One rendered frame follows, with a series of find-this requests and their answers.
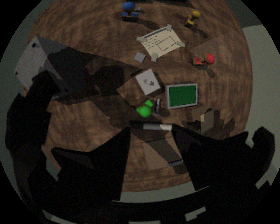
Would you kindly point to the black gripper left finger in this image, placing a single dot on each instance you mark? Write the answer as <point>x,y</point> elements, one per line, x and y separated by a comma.
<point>106,163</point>

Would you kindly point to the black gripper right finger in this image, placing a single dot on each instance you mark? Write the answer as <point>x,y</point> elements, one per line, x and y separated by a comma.
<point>201,154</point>

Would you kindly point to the cream inspection card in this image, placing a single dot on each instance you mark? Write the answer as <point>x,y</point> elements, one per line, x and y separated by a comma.
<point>160,42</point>

